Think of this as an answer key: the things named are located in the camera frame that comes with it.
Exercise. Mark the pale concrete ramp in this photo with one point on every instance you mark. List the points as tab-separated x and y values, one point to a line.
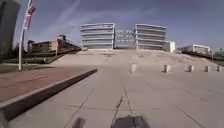
116	57

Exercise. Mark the row of bollards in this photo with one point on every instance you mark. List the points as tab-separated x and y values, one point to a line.
133	68

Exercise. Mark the white slatted building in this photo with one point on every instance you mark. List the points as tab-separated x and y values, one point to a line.
98	36

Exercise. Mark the pale concrete pavement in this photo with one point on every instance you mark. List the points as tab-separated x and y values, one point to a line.
150	90

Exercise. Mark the small white building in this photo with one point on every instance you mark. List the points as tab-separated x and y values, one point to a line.
170	46

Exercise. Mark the robot's own part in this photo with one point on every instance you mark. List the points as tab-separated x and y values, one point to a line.
78	122
144	122

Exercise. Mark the brown building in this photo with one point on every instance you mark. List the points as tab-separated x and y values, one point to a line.
46	45

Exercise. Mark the dark kerb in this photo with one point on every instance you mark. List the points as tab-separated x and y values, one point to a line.
43	93

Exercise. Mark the dark hedge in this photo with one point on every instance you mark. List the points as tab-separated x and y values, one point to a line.
36	57

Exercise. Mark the red brick path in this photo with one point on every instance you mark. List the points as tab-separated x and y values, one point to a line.
30	81

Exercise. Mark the low pale building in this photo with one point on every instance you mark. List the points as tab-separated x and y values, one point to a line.
198	49

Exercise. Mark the white pole with red sign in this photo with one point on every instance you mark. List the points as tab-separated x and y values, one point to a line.
21	43

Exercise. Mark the grass strip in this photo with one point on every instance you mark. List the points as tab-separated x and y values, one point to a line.
13	68

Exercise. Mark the dark building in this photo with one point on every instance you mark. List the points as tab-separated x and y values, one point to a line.
6	26

